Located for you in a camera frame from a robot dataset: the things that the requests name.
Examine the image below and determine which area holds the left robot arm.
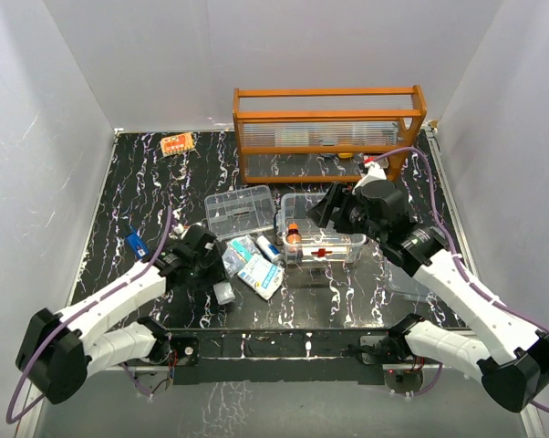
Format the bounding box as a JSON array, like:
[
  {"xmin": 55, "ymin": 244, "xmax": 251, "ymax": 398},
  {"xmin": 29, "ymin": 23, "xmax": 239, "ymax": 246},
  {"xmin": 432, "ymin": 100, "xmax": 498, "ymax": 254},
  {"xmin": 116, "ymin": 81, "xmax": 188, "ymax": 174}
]
[{"xmin": 16, "ymin": 224, "xmax": 227, "ymax": 404}]

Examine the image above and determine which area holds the clear kit box lid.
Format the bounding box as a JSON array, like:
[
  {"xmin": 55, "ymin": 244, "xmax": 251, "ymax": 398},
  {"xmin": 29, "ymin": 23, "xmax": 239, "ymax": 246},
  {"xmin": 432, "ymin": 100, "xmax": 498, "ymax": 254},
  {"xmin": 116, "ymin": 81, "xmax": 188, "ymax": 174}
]
[{"xmin": 384, "ymin": 259, "xmax": 431, "ymax": 302}]

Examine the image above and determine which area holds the clear compartment organizer tray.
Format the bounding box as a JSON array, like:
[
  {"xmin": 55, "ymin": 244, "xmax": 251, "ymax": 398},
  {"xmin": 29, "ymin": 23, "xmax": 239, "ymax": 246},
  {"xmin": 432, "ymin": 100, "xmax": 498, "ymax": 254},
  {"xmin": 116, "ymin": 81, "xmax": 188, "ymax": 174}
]
[{"xmin": 204, "ymin": 185, "xmax": 275, "ymax": 240}]

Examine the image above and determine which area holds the white blue gauze packet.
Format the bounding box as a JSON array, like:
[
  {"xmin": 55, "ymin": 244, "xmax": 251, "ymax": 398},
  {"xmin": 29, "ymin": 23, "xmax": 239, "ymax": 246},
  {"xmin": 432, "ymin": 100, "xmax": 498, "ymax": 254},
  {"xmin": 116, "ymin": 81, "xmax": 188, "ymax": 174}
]
[{"xmin": 237, "ymin": 255, "xmax": 284, "ymax": 301}]

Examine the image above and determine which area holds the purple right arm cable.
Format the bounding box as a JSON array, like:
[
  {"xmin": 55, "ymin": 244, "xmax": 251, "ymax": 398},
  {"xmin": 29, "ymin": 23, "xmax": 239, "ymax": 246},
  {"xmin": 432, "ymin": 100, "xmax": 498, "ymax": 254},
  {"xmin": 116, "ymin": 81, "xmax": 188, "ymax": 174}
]
[{"xmin": 369, "ymin": 146, "xmax": 549, "ymax": 416}]

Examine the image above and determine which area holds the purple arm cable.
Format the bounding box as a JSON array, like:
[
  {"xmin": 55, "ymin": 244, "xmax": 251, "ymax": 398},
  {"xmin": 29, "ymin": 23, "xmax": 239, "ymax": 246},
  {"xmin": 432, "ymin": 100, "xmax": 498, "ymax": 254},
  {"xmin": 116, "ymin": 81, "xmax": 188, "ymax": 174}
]
[
  {"xmin": 369, "ymin": 146, "xmax": 549, "ymax": 416},
  {"xmin": 5, "ymin": 204, "xmax": 174, "ymax": 424}
]

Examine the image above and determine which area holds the orange wooden shelf rack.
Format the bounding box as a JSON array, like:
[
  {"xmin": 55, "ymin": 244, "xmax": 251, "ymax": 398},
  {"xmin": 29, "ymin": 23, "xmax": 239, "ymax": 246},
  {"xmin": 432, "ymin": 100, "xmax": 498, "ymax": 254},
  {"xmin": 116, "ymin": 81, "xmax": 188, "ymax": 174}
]
[{"xmin": 232, "ymin": 85, "xmax": 428, "ymax": 184}]

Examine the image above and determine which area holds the orange snack packet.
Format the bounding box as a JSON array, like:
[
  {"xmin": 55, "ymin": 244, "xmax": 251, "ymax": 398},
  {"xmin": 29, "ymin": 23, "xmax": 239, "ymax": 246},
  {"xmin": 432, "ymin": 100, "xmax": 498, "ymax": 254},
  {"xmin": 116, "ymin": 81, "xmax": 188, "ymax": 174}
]
[{"xmin": 160, "ymin": 132, "xmax": 195, "ymax": 156}]

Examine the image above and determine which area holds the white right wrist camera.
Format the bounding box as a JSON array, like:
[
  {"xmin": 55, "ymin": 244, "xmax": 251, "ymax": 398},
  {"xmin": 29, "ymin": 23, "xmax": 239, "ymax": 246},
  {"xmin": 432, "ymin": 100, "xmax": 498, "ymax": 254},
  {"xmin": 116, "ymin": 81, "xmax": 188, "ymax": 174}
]
[{"xmin": 356, "ymin": 157, "xmax": 388, "ymax": 187}]

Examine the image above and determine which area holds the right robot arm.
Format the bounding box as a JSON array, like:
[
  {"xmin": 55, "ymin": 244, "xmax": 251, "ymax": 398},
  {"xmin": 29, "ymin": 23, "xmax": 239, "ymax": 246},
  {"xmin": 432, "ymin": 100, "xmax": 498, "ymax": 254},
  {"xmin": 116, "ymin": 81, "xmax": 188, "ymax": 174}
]
[{"xmin": 307, "ymin": 180, "xmax": 549, "ymax": 412}]

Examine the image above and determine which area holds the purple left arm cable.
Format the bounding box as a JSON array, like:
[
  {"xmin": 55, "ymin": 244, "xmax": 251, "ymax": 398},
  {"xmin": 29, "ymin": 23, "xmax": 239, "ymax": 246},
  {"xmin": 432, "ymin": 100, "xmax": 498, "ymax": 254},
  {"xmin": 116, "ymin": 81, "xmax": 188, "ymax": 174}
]
[{"xmin": 5, "ymin": 204, "xmax": 174, "ymax": 424}]

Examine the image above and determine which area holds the white medicine bottle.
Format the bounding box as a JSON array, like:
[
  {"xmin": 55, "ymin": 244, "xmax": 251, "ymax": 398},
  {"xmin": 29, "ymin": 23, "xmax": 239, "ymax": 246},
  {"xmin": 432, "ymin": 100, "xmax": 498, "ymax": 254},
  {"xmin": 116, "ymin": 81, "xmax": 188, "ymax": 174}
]
[{"xmin": 212, "ymin": 281, "xmax": 235, "ymax": 306}]

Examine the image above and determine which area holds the teal header plastic packet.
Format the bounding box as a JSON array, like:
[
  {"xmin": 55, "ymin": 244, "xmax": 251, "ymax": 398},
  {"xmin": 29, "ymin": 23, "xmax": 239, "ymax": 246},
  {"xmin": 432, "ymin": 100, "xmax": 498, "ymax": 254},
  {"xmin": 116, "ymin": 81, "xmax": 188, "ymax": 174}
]
[{"xmin": 228, "ymin": 235, "xmax": 259, "ymax": 262}]

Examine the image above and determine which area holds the amber bottle orange cap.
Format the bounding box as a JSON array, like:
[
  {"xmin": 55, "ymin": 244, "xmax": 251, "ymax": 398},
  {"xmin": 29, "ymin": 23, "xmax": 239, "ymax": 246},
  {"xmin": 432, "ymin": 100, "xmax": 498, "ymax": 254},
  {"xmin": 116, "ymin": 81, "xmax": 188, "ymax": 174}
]
[{"xmin": 285, "ymin": 223, "xmax": 302, "ymax": 252}]

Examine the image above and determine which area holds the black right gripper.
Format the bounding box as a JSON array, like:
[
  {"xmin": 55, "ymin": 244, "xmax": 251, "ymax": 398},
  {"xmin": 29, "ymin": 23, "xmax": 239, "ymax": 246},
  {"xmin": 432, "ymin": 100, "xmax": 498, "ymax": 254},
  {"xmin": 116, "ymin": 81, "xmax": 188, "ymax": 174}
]
[{"xmin": 307, "ymin": 182, "xmax": 386, "ymax": 244}]

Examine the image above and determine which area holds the clear medicine kit box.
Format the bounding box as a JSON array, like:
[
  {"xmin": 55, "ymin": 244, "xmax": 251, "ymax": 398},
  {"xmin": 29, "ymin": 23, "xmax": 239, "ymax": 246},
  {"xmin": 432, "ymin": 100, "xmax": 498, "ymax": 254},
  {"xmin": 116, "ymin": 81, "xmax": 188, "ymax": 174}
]
[{"xmin": 274, "ymin": 192, "xmax": 367, "ymax": 265}]

